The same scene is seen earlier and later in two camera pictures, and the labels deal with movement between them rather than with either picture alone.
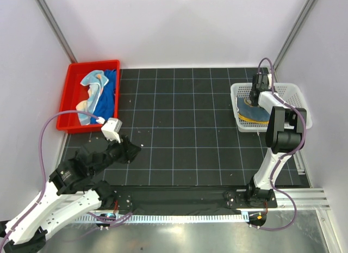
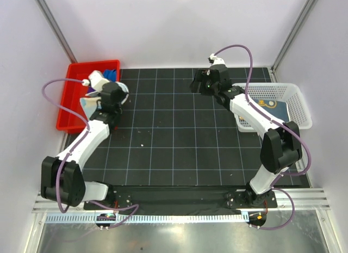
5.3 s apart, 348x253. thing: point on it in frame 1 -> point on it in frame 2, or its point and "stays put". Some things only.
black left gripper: [129, 150] -> [122, 94]
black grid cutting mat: [183, 120] stays put
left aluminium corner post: [54, 25] stays put
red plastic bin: [74, 92] stays put
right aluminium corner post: [310, 1] stays put
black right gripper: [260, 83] -> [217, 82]
